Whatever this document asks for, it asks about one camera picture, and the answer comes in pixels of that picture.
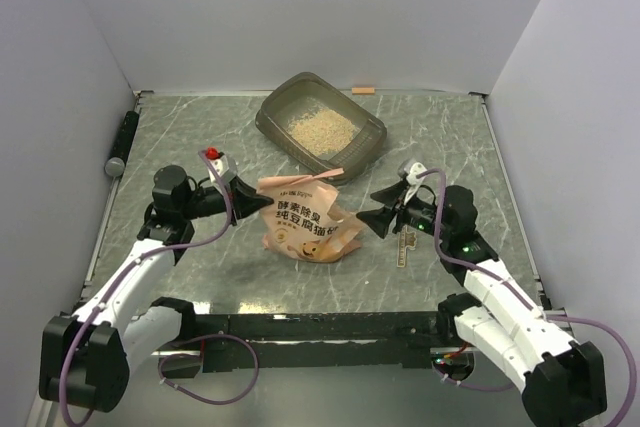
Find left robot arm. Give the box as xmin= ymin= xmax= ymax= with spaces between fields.
xmin=38 ymin=160 xmax=273 ymax=412

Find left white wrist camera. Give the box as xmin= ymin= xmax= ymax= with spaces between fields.
xmin=199 ymin=147 xmax=237 ymax=193

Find clean litter granules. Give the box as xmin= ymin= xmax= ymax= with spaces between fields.
xmin=286 ymin=107 xmax=359 ymax=157

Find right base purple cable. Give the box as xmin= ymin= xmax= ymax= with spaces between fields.
xmin=432 ymin=341 xmax=516 ymax=393

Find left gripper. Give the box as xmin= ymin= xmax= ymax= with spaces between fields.
xmin=180 ymin=175 xmax=273 ymax=226

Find grey plastic litter box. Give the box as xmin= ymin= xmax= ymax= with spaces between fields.
xmin=255 ymin=72 xmax=387 ymax=185

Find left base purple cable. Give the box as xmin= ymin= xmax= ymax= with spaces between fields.
xmin=157 ymin=333 xmax=260 ymax=406

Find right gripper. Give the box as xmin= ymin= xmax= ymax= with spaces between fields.
xmin=356 ymin=180 xmax=451 ymax=241

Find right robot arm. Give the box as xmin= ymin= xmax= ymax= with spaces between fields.
xmin=357 ymin=180 xmax=607 ymax=426

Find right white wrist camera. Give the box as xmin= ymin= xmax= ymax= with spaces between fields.
xmin=398 ymin=158 xmax=427 ymax=204

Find small orange block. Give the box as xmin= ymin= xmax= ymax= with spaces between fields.
xmin=351 ymin=87 xmax=376 ymax=95

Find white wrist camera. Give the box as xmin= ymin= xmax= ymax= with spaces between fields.
xmin=199 ymin=147 xmax=237 ymax=193
xmin=398 ymin=158 xmax=427 ymax=204

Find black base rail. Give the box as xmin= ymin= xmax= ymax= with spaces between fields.
xmin=152 ymin=311 xmax=463 ymax=373

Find black cylinder with grey cap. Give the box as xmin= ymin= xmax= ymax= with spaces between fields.
xmin=104 ymin=110 xmax=140 ymax=178

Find pink cat litter bag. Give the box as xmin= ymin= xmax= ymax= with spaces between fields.
xmin=257 ymin=168 xmax=364 ymax=263

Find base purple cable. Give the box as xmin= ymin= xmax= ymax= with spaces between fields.
xmin=157 ymin=333 xmax=260 ymax=406
xmin=432 ymin=341 xmax=516 ymax=393

